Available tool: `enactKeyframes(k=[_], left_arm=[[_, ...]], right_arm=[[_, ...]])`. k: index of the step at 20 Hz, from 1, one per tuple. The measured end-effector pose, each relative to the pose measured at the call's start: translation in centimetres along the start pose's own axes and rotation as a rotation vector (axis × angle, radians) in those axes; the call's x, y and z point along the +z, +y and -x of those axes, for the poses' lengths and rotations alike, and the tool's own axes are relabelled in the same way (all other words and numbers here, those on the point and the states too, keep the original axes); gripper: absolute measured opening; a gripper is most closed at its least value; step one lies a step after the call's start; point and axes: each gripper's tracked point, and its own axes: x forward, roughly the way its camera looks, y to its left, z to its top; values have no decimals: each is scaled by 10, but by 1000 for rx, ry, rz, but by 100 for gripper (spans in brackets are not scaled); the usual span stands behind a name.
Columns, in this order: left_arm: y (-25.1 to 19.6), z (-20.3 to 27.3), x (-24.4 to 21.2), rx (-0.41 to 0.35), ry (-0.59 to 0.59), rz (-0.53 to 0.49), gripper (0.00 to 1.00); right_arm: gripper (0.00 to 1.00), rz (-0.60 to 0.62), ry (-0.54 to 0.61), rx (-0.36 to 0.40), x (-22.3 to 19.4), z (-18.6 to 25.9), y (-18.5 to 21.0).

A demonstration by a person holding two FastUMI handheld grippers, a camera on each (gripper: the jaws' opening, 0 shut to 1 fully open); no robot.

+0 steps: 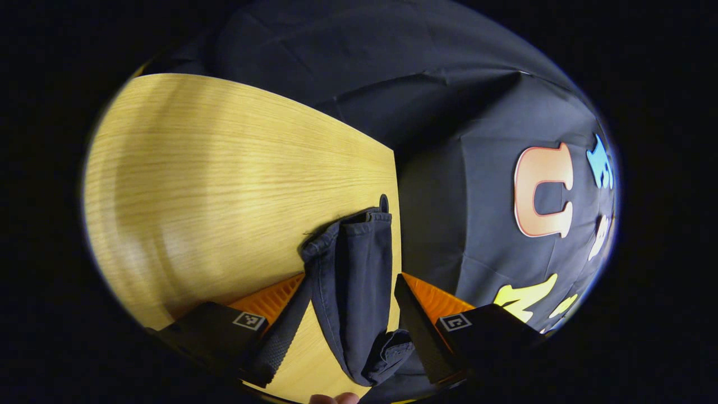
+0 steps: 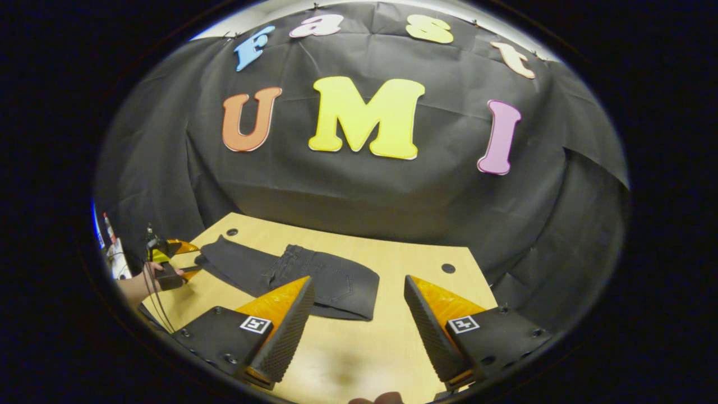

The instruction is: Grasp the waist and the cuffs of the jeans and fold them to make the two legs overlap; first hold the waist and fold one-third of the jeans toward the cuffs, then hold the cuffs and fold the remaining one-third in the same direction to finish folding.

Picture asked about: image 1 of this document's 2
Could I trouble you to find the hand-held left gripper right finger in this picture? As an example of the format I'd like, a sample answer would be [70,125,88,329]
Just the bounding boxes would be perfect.
[394,273,545,388]

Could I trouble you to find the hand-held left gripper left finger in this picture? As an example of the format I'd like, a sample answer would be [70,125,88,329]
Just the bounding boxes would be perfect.
[147,273,313,389]

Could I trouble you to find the dark grey jeans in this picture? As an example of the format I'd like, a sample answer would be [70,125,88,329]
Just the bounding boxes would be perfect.
[300,208,428,402]

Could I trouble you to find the black backdrop cloth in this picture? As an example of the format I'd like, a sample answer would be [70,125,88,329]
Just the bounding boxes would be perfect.
[140,0,620,337]

